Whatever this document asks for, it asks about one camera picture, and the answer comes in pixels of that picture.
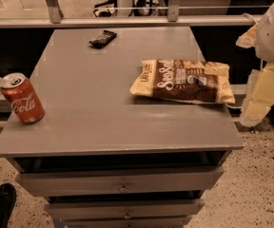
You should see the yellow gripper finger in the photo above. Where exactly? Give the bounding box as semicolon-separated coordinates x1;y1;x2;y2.
236;25;258;48
240;63;274;127

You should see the brown sea salt chip bag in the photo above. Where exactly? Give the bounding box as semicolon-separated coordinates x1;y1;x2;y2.
130;59;235;104

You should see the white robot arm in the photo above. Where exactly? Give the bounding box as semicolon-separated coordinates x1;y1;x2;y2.
236;3;274;127

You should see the black rxbar chocolate bar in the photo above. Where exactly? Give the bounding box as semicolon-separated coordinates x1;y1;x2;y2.
89;30;117;48

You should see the black office chair base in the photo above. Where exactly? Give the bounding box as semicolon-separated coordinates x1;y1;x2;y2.
93;0;117;17

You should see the top grey drawer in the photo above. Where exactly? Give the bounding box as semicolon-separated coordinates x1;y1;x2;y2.
16;166;224;197

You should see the grey drawer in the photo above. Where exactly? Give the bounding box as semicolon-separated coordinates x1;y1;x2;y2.
61;217;191;228
45;199;205;220
16;166;224;197

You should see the grey drawer cabinet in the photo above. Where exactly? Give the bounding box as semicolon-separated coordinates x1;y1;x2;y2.
0;27;245;228

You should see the red cola can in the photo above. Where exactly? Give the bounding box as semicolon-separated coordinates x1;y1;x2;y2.
0;73;45;124

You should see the middle grey drawer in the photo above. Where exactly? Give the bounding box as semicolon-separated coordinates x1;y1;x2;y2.
45;199;205;220

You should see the bottom grey drawer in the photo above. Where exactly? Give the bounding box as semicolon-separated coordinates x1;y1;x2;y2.
61;217;191;228

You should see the black shoe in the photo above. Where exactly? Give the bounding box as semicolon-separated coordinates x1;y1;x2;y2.
0;183;16;228

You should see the white cable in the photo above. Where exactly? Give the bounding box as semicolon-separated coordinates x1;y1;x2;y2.
225;102;244;110

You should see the metal frame rail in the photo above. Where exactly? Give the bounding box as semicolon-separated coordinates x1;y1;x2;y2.
0;14;262;29

